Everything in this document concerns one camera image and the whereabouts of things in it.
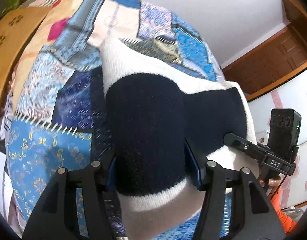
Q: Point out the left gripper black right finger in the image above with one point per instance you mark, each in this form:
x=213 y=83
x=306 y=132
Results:
x=252 y=216

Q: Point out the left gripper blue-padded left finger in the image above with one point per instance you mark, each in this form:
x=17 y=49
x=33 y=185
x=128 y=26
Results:
x=55 y=214

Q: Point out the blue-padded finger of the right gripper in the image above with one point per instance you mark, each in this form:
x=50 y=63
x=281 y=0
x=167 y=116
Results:
x=242 y=145

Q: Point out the cream navy striped cat sweater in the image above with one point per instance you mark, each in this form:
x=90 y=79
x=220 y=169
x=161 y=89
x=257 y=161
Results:
x=153 y=109

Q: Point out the person's right hand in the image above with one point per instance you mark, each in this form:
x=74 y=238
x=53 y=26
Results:
x=273 y=182

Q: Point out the brown wooden door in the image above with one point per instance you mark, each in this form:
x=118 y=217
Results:
x=274 y=58

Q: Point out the blue patchwork bed quilt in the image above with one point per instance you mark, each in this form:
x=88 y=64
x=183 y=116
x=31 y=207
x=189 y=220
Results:
x=55 y=112

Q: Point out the wooden overhead cabinet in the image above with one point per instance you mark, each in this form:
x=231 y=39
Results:
x=295 y=13

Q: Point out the black camera box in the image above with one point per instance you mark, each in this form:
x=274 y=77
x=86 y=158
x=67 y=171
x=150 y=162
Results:
x=284 y=130

